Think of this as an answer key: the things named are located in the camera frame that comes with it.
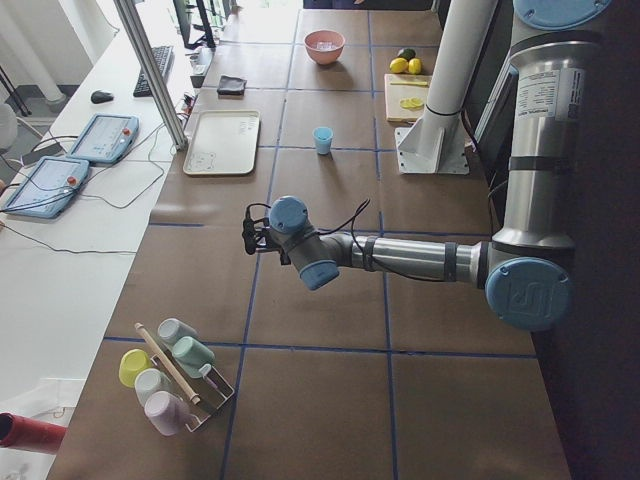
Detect white wire cup rack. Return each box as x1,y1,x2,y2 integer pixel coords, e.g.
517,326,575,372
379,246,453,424
135,323,235,433

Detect computer mouse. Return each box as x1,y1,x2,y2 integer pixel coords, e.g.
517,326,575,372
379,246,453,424
90,90,114,104

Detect red cylinder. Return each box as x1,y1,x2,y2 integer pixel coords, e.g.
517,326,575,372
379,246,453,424
1,412,67,454

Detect pink cup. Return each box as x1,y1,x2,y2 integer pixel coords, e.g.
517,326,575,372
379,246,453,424
144,391,190,436

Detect black keyboard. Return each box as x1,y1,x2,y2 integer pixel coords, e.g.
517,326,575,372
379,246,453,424
132,44,177,98

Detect teach pendant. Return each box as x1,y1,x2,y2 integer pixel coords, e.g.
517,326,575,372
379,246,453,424
2,156,90,219
67,114,139,164

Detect near teach pendant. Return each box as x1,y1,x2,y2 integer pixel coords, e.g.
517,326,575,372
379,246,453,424
2,156,90,219

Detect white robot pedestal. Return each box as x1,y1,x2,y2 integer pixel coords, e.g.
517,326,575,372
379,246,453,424
395,0,498,175

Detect far teach pendant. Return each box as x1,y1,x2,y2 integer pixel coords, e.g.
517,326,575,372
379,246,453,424
67,114,139,164

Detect wooden cutting board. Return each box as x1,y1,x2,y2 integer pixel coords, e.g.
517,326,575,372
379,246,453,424
384,74,431,122

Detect grey white cup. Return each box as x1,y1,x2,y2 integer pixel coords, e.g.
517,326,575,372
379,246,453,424
134,368,173,407

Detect pink bowl of ice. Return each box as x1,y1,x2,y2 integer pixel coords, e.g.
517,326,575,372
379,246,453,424
304,30,346,65

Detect yellow plastic knife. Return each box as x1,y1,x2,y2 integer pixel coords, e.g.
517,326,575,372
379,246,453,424
389,81,430,88

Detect folded grey cloth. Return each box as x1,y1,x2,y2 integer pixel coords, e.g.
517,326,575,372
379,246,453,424
217,75,247,96

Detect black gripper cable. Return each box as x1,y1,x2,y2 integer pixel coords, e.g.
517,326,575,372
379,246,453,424
314,197,451,282

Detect yellow lemon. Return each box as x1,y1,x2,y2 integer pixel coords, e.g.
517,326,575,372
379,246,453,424
407,57,422,75
389,57,409,74

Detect light blue cup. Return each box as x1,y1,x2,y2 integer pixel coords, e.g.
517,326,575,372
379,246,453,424
313,126,333,155

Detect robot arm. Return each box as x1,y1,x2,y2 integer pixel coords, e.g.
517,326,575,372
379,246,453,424
244,1,613,331

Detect lemon slices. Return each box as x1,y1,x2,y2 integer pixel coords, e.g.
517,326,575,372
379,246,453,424
399,97,424,110

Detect aluminium frame post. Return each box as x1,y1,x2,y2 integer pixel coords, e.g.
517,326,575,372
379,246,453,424
114,0,188,151

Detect mint green cup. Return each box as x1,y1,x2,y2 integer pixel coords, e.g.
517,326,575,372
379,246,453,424
171,336,215,379

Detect pale grey cup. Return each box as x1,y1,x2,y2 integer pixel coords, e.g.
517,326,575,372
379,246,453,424
157,318,198,347

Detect yellow cup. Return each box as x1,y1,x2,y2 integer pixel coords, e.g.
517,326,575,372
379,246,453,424
118,349,152,388

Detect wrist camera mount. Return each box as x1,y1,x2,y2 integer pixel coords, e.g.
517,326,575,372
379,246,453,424
242,202,279,255

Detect cream bear tray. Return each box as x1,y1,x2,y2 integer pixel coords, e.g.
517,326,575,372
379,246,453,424
183,110,260,176

